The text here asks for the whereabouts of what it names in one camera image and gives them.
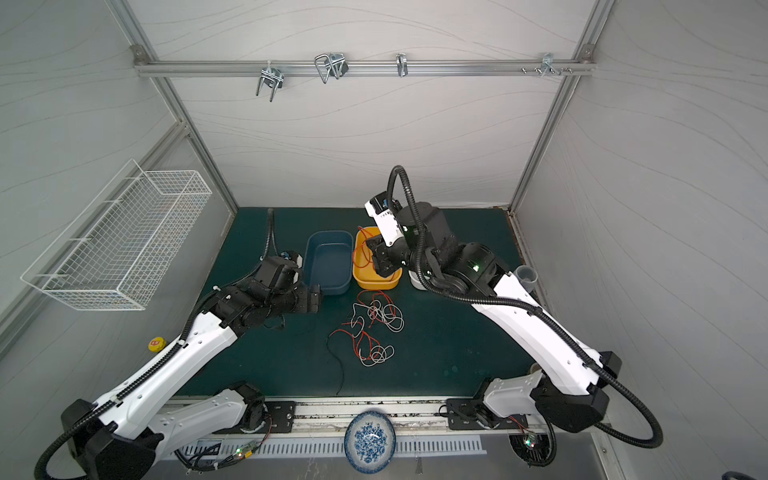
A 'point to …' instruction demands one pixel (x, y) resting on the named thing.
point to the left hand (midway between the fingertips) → (312, 289)
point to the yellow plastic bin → (364, 269)
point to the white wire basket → (112, 250)
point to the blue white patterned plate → (370, 441)
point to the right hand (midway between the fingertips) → (376, 231)
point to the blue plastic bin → (329, 260)
